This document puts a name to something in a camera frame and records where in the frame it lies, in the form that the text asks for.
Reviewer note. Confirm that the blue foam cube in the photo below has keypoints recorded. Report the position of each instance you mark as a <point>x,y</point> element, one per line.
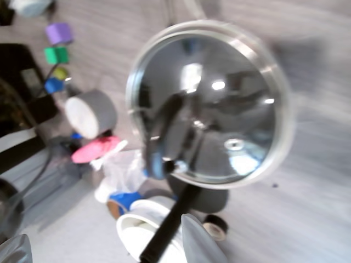
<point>54,85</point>

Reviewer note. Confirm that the blue painter tape roll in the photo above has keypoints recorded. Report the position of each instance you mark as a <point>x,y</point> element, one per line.
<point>126,198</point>

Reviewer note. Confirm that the white round bowl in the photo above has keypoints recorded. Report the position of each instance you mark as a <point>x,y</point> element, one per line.
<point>131,233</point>

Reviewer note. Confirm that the black flat device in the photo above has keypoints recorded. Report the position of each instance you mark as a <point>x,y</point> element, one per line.
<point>16,74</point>

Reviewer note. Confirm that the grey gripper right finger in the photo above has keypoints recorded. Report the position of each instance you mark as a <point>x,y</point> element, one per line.
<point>198,243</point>

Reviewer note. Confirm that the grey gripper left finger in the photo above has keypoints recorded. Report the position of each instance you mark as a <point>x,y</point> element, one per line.
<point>16,250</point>

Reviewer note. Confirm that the green foam cube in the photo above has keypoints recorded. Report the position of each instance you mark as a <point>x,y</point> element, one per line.
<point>56,54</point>

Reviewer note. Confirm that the clear plastic bubble bag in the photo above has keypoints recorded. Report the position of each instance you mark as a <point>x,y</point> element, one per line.
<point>123,170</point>

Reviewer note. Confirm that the white plastic bottle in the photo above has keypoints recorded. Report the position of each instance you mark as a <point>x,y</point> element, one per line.
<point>104,191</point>

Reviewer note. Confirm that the pink cloth item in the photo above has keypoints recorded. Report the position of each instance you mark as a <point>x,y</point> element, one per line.
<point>93,150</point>

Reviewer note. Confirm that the purple foam cube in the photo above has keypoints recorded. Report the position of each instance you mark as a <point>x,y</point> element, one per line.
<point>59,33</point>

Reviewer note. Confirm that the yellow-green ball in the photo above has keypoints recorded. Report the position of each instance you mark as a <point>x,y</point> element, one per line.
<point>60,73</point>

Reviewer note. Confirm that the grey duct tape roll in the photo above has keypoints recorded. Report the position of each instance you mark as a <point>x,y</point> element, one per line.
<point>101,109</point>

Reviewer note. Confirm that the black tape roll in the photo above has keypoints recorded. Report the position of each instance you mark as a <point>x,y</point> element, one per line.
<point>216,228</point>

